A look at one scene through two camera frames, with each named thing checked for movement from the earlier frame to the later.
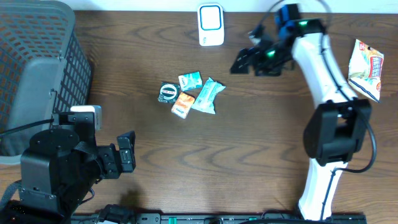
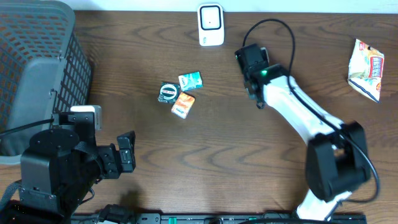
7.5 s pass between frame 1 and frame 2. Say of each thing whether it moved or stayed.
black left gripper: stayed
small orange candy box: stayed
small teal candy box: stayed
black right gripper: moved
